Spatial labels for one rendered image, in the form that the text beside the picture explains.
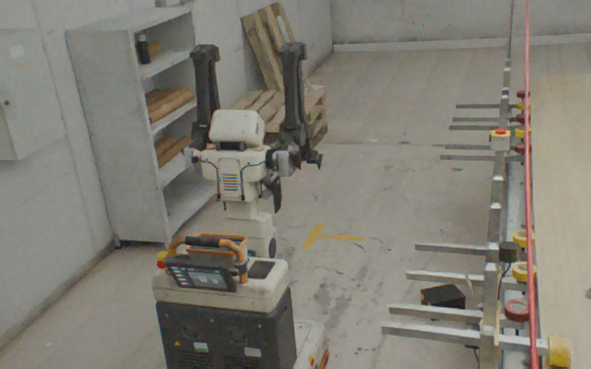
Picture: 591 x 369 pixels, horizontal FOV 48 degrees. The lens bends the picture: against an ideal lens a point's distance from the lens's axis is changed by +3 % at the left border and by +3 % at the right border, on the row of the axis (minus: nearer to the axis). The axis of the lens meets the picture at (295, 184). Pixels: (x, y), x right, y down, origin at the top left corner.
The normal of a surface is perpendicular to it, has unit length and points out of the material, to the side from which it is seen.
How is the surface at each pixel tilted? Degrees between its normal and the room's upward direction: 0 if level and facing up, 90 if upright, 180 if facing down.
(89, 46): 90
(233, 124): 48
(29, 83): 90
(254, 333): 90
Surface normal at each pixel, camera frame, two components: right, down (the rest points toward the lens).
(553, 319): -0.08, -0.91
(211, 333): -0.30, 0.40
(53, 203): 0.95, 0.04
